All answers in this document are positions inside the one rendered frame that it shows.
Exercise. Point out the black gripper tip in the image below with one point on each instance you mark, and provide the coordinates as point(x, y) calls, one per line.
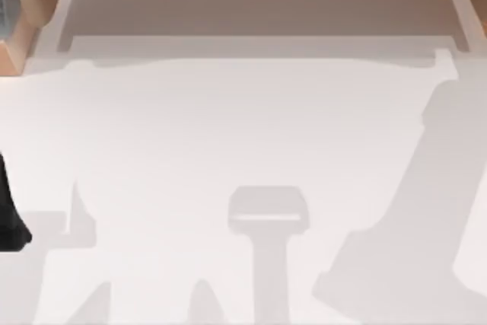
point(10, 218)

